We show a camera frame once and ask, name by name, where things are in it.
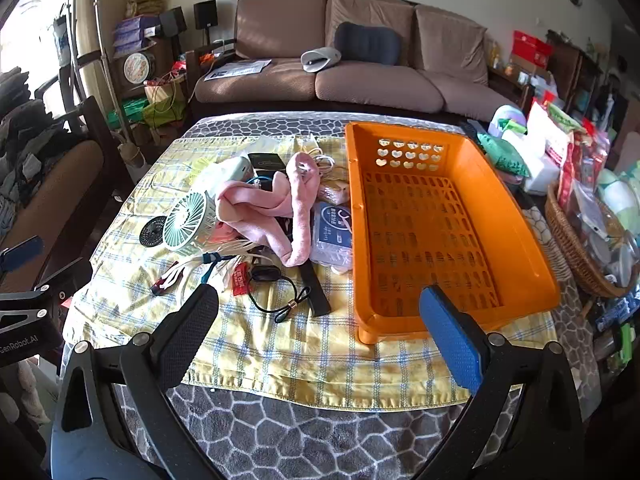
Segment yellow-green mesh packet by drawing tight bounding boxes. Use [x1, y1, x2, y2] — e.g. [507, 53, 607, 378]
[187, 157, 213, 181]

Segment wicker basket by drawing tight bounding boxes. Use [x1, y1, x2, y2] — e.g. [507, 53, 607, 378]
[544, 180, 638, 300]

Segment black speaker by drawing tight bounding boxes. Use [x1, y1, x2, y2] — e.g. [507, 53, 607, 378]
[159, 6, 187, 38]
[194, 0, 218, 31]

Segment metal clothes rack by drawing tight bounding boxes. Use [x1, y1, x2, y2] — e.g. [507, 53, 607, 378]
[52, 0, 151, 181]

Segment blue face mask pack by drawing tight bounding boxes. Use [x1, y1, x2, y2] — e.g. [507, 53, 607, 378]
[310, 201, 353, 267]

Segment pink cloth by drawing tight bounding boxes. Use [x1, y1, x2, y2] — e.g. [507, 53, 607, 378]
[216, 152, 321, 268]

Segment round white tin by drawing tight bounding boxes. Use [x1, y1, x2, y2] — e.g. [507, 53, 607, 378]
[123, 51, 156, 83]

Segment black power bank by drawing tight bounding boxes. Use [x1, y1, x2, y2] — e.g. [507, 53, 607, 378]
[247, 152, 288, 173]

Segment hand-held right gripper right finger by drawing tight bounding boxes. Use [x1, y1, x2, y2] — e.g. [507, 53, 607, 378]
[415, 284, 586, 480]

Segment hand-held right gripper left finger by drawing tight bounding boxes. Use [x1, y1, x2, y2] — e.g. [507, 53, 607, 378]
[50, 284, 221, 480]

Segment white charger cable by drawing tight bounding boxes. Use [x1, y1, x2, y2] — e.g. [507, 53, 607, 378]
[300, 147, 341, 176]

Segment red box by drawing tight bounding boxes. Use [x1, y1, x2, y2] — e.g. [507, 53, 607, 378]
[512, 30, 553, 63]

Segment grey neck massager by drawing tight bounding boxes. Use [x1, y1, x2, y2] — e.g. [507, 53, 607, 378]
[300, 46, 342, 73]

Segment green handheld fan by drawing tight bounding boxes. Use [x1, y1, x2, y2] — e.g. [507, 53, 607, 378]
[162, 156, 253, 267]

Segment black flat bar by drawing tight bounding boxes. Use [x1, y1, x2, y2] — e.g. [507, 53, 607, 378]
[299, 262, 332, 317]

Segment yellow-green bag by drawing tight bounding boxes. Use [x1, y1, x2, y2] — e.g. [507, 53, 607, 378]
[142, 80, 188, 126]

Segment yellow plaid cloth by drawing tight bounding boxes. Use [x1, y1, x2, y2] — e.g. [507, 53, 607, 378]
[65, 132, 558, 408]

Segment stack of blue packs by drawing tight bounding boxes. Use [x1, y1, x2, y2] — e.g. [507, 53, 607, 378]
[112, 15, 166, 56]

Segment black round grille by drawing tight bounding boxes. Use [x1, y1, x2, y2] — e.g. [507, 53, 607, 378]
[138, 215, 168, 247]

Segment white tissue pack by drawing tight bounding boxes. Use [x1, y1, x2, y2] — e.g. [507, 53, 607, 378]
[500, 127, 561, 196]

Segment papers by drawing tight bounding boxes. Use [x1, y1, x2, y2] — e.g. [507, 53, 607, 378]
[204, 59, 272, 81]

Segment purple white container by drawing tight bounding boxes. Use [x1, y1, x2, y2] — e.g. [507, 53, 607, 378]
[487, 105, 528, 136]

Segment yellow bags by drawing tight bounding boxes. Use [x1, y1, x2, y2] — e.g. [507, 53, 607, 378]
[125, 0, 166, 18]

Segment orange plastic basket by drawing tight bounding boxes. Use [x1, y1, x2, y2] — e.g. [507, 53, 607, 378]
[345, 121, 561, 346]

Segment black cable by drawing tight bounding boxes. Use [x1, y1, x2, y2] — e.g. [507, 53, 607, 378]
[247, 265, 313, 323]

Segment dark blue cushion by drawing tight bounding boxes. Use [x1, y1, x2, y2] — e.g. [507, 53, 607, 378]
[334, 21, 402, 66]

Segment brown sofa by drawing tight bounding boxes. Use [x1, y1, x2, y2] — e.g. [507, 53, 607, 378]
[192, 0, 521, 121]

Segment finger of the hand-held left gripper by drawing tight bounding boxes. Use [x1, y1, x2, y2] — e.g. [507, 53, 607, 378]
[0, 257, 95, 329]
[0, 235, 46, 274]

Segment wooden cabinet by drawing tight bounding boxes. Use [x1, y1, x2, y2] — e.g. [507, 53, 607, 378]
[545, 30, 606, 111]

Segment green patterned pouch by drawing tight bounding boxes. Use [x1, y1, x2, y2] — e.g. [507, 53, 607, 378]
[477, 132, 531, 178]

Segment red small packet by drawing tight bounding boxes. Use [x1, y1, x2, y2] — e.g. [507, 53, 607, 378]
[231, 262, 251, 295]

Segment white fringe bundle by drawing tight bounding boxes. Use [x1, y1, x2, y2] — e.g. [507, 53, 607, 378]
[170, 240, 281, 286]

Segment wooden chair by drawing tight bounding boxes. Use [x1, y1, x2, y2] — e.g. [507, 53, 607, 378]
[0, 95, 108, 286]

